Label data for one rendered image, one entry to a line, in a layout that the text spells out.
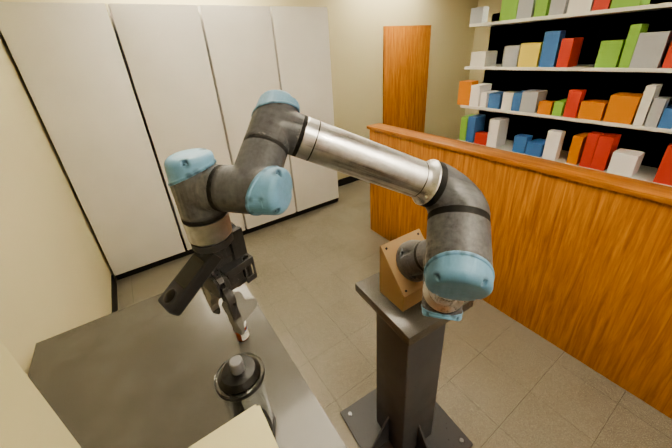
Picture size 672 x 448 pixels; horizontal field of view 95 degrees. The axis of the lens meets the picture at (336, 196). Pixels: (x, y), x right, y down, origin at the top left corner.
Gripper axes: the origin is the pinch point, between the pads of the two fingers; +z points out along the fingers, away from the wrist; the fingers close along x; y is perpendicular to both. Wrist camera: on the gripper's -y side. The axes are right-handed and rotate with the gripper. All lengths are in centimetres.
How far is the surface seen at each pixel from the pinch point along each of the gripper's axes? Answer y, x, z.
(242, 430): -12.8, -30.5, -19.9
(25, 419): -21.8, -28.5, -33.3
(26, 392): -21.4, -27.2, -33.7
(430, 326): 56, -22, 39
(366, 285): 59, 7, 40
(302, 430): 6.1, -10.0, 38.0
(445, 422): 80, -27, 132
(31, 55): 26, 251, -51
